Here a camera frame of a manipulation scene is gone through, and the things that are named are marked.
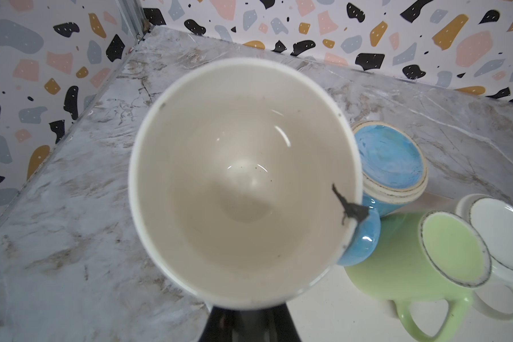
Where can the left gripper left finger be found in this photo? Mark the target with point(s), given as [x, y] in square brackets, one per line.
[225, 325]

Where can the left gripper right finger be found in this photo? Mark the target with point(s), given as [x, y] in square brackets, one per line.
[275, 324]

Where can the grey mug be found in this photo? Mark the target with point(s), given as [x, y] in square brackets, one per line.
[243, 182]

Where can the light green mug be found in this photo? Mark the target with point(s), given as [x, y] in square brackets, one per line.
[425, 257]

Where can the white cream mug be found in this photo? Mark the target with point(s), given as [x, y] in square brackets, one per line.
[493, 220]

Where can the blue butterfly mug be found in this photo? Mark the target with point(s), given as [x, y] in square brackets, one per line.
[395, 174]

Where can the beige plastic tray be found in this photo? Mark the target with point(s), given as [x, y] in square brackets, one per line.
[335, 310]

